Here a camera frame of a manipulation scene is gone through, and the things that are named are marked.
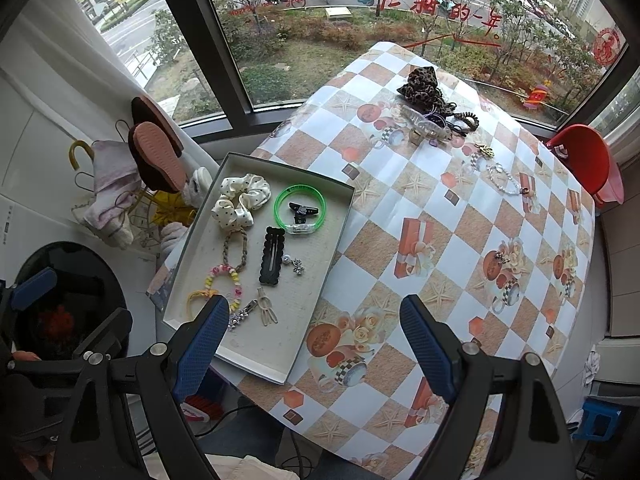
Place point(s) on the blue plastic stool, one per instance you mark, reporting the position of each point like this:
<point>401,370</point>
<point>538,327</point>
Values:
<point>600,415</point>

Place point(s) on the dark window frame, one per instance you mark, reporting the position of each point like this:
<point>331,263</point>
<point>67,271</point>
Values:
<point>210,50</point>

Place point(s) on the pale pink cloth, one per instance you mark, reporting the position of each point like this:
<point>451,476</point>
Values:
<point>112,180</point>

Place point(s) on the black hair claw clip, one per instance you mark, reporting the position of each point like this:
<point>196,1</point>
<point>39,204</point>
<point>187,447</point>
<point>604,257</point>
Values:
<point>301,212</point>

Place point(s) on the white fluffy slipper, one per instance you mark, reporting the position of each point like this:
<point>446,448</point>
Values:
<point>197,185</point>
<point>172,237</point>

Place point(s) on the silver charm with white bead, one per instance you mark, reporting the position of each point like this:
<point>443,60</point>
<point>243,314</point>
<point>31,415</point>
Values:
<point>295,265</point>

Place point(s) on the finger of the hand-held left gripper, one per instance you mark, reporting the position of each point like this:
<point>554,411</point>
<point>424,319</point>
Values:
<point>107,330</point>
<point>35,282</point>

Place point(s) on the black scalloped hair clip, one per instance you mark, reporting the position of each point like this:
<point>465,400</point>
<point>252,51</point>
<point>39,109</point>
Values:
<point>272,260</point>

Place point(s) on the round red window sticker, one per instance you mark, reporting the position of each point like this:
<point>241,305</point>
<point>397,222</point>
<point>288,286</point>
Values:
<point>607,46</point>

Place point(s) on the beige metal hair clip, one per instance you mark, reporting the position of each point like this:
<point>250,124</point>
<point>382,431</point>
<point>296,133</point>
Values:
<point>264,302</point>

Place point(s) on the person's leg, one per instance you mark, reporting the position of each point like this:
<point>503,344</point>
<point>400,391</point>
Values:
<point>240,467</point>

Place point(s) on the shallow grey cardboard box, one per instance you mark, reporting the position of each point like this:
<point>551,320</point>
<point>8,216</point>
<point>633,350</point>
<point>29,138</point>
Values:
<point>305,280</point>

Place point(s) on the white appliance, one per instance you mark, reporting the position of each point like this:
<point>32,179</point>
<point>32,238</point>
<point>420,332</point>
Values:
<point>50,220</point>

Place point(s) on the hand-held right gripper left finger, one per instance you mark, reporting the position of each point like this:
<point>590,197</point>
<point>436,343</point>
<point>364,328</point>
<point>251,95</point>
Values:
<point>200,345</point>

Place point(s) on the yellow utility box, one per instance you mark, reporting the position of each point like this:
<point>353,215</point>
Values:
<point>338,13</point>

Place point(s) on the small gold square clip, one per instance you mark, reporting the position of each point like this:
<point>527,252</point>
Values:
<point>417,136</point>

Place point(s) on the white rag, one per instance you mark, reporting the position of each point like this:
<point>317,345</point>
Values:
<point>593,362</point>

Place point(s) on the gold leaf brooch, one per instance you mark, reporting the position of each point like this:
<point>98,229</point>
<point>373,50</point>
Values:
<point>484,150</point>

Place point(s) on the red plastic chair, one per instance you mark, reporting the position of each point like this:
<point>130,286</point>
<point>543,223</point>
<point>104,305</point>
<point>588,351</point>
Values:
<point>585,155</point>

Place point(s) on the leopard print scrunchie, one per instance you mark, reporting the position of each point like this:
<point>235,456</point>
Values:
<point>420,85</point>

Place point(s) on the large clear hair clip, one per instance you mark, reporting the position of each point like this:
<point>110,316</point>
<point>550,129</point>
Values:
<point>420,119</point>

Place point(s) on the pair of brown slippers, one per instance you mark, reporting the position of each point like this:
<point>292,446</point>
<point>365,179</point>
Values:
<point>157,160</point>

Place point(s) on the white polka dot scrunchie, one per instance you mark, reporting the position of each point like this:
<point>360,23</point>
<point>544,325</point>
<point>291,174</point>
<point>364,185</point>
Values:
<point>240,200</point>

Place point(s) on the person's left hand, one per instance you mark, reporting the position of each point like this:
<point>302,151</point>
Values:
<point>25,356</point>

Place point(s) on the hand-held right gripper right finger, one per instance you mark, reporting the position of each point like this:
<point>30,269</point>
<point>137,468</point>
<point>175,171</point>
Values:
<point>430,345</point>

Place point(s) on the brown slipper with pink sole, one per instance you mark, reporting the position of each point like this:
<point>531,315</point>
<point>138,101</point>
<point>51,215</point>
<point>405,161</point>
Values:
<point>150,110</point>

